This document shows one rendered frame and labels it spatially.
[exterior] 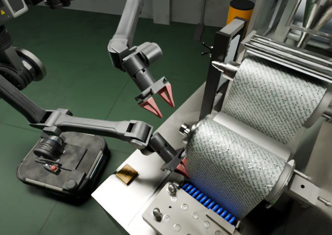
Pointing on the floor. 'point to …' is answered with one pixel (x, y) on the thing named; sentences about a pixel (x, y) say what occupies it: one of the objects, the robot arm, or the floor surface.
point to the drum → (240, 10)
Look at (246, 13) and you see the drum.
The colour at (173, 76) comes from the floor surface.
